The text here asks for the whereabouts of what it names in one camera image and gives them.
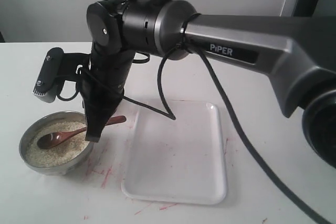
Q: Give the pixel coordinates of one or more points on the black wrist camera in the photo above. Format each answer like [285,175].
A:
[58,67]

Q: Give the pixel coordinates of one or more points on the white plastic tray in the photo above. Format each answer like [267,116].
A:
[179,161]

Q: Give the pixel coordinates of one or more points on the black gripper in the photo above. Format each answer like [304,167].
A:
[102,88]

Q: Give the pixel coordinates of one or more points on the brown wooden spoon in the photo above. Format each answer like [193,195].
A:
[54,139]

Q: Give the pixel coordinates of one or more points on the steel bowl of rice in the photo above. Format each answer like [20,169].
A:
[63,158]

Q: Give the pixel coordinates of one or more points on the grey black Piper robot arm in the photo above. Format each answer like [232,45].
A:
[297,54]

